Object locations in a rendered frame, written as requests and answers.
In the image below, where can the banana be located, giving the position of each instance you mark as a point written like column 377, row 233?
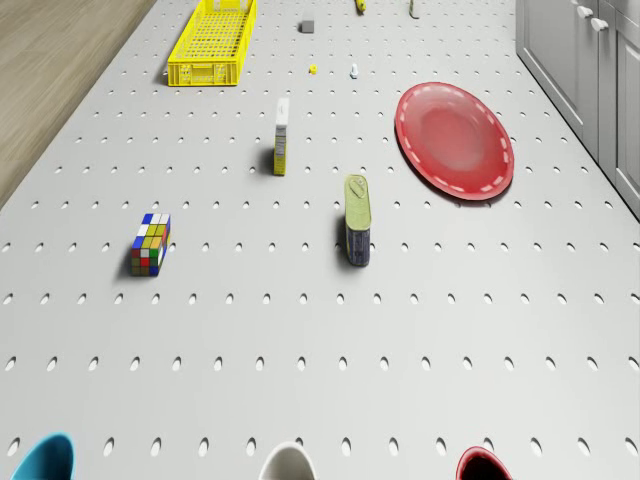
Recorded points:
column 361, row 5

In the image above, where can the flat-sided can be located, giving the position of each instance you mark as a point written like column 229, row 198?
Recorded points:
column 358, row 225

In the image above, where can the white and yellow box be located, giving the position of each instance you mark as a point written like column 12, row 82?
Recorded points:
column 281, row 145

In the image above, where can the red plate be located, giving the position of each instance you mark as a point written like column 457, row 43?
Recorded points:
column 452, row 142

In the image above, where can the puzzle cube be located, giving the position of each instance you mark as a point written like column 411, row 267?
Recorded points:
column 150, row 245

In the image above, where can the small bolt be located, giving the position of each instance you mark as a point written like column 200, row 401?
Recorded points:
column 354, row 71

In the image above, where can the yellow basket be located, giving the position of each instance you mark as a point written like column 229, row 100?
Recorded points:
column 212, row 47

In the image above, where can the yellow mug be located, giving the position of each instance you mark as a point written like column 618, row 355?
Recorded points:
column 287, row 465

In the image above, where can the red mug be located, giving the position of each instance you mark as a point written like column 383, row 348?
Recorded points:
column 482, row 467

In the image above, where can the white cabinet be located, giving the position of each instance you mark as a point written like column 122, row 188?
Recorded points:
column 590, row 90

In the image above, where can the blue mug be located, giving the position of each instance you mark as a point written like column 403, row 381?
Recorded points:
column 47, row 460

